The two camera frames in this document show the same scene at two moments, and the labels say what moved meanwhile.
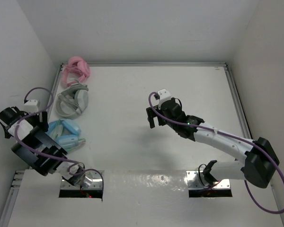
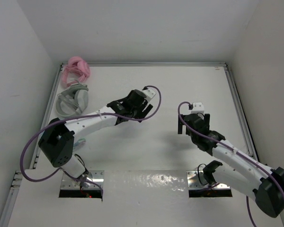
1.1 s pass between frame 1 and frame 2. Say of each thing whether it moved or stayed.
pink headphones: stayed
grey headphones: stayed
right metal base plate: stayed
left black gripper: moved
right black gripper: moved
